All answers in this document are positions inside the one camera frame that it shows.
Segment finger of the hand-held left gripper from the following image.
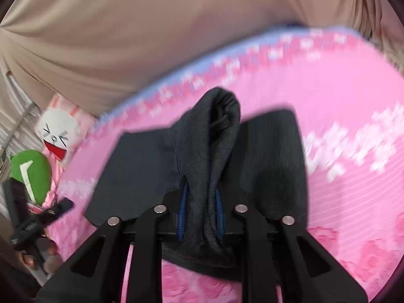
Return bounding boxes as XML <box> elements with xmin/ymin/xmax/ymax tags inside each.
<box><xmin>42</xmin><ymin>198</ymin><xmax>75</xmax><ymax>225</ymax></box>

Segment pink cartoon rabbit pillow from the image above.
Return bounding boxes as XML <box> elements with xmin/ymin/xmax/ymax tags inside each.
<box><xmin>9</xmin><ymin>95</ymin><xmax>98</xmax><ymax>215</ymax></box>

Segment pink rose bed sheet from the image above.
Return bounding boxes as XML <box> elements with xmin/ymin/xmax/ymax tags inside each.
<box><xmin>47</xmin><ymin>27</ymin><xmax>404</xmax><ymax>303</ymax></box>

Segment grey ribbed cloth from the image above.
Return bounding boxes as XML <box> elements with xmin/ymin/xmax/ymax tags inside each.
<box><xmin>0</xmin><ymin>66</ymin><xmax>43</xmax><ymax>171</ymax></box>

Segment person's left hand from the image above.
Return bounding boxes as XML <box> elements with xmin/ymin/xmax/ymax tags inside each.
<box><xmin>19</xmin><ymin>239</ymin><xmax>59</xmax><ymax>268</ymax></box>

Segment dark grey pants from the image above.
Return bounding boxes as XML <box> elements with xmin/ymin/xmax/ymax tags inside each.
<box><xmin>85</xmin><ymin>87</ymin><xmax>309</xmax><ymax>282</ymax></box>

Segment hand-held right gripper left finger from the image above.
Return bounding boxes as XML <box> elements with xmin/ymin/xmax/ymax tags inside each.
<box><xmin>35</xmin><ymin>177</ymin><xmax>191</xmax><ymax>303</ymax></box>

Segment beige cloth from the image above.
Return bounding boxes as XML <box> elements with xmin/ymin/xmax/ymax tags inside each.
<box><xmin>0</xmin><ymin>0</ymin><xmax>404</xmax><ymax>127</ymax></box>

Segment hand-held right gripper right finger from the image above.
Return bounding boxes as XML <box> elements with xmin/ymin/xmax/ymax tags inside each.
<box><xmin>215</xmin><ymin>190</ymin><xmax>369</xmax><ymax>303</ymax></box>

